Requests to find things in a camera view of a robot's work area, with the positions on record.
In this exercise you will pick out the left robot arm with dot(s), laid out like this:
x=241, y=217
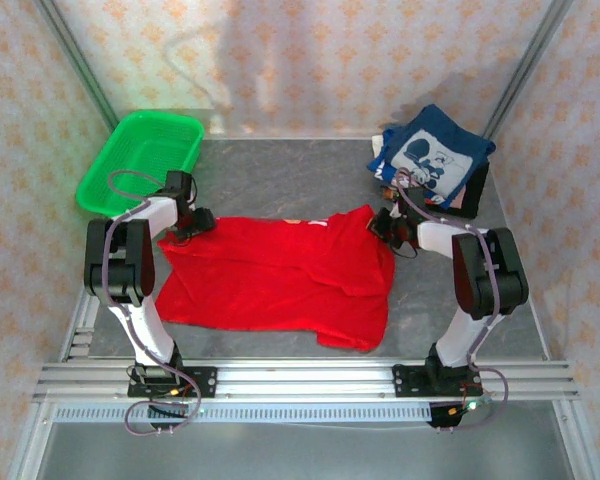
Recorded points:
x=125, y=260

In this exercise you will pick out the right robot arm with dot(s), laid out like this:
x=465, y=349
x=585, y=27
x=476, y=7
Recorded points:
x=490, y=270

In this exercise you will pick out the pink folded t-shirt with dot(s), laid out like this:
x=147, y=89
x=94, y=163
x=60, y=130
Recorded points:
x=460, y=199

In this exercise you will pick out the white folded t-shirt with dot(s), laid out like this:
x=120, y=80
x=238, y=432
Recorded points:
x=377, y=147

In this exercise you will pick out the green plastic basket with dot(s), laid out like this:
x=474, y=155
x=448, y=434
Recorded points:
x=145, y=155

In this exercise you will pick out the black folded t-shirt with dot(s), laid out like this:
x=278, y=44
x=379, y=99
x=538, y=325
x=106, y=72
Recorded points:
x=476, y=195

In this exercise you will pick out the navy cartoon print t-shirt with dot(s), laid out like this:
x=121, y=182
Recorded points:
x=430, y=130

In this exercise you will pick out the small circuit board with LED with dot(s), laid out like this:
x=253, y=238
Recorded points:
x=467, y=406
x=170, y=393

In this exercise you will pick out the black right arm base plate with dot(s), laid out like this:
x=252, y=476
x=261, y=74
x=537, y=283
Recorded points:
x=410, y=382

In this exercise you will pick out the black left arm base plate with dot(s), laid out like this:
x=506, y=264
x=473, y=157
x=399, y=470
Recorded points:
x=205, y=382

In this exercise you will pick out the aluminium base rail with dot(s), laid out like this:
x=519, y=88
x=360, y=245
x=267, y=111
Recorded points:
x=305, y=380

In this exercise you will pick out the aluminium frame post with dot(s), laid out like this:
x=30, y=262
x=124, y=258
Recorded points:
x=80, y=65
x=525, y=70

